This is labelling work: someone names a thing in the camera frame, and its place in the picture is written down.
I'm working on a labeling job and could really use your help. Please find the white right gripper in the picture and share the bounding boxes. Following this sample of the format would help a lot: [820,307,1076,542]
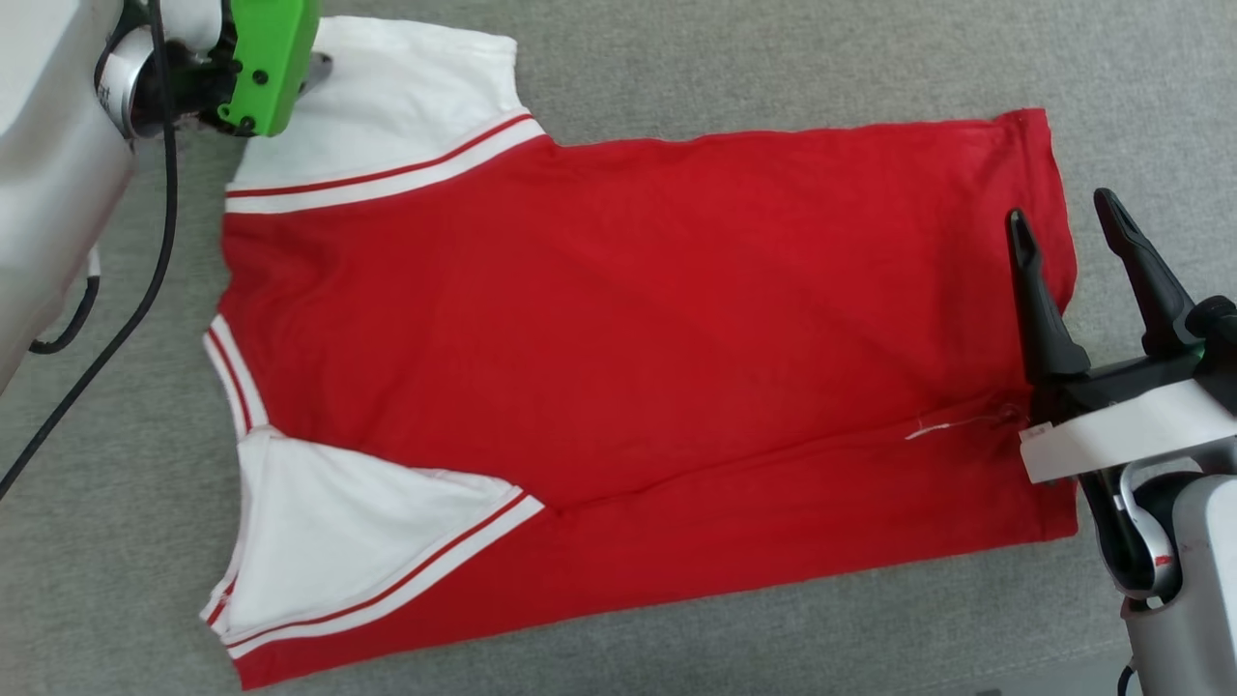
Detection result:
[1005,188,1237,484]

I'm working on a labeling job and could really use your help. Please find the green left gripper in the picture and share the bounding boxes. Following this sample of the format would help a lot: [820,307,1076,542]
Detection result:
[164,0,335,138]

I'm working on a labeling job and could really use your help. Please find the red and white T-shirt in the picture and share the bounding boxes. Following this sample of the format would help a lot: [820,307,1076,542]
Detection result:
[200,14,1080,690]

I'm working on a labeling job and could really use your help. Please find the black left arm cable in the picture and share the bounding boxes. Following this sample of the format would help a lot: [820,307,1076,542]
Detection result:
[0,0,185,499]

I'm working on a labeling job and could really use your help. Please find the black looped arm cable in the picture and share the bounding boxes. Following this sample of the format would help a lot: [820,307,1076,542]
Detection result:
[27,246,102,356]

